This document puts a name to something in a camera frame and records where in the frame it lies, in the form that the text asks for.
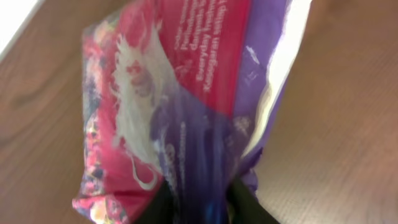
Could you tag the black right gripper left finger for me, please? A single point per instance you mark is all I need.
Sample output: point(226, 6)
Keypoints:
point(161, 208)

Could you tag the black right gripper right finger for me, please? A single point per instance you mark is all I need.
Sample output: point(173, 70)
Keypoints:
point(243, 207)

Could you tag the red purple snack packet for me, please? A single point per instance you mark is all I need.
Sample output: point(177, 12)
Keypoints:
point(183, 91)

